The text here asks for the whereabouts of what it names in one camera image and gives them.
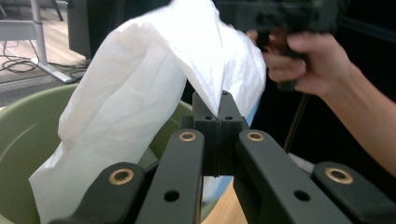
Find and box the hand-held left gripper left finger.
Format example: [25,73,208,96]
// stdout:
[181,91,221,178]

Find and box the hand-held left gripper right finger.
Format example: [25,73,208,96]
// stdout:
[219,90,250,177]

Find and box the white plastic bag blue edge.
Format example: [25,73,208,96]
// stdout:
[28,0,268,224]

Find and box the green plastic bin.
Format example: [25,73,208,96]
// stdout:
[0,83,219,224]

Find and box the right hand-held gripper black cable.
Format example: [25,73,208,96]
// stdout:
[283,92,311,154]

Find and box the tangle of black floor cables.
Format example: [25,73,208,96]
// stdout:
[0,40,92,84]

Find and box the white metal desk frame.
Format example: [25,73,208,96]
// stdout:
[0,0,78,85]

